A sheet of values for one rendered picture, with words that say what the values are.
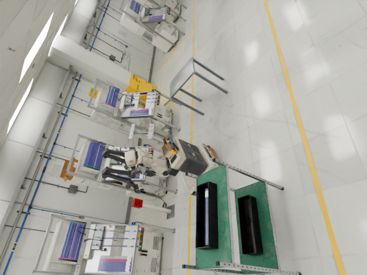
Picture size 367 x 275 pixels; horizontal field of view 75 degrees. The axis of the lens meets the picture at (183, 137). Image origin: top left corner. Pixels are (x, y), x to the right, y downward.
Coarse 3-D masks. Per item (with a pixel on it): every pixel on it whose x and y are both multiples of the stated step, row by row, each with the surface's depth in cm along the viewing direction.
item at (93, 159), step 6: (90, 144) 442; (96, 144) 445; (90, 150) 433; (96, 150) 440; (102, 150) 447; (90, 156) 428; (96, 156) 435; (102, 156) 442; (84, 162) 427; (90, 162) 423; (96, 162) 430; (96, 168) 426
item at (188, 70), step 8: (192, 64) 413; (200, 64) 436; (184, 72) 429; (192, 72) 402; (176, 80) 444; (184, 80) 417; (208, 80) 414; (176, 88) 431; (192, 96) 491; (184, 104) 452; (200, 112) 471
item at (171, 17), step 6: (138, 0) 795; (144, 0) 794; (150, 0) 790; (162, 0) 859; (168, 0) 815; (174, 0) 841; (144, 6) 811; (162, 6) 829; (168, 6) 808; (174, 6) 823; (180, 6) 851; (168, 18) 843
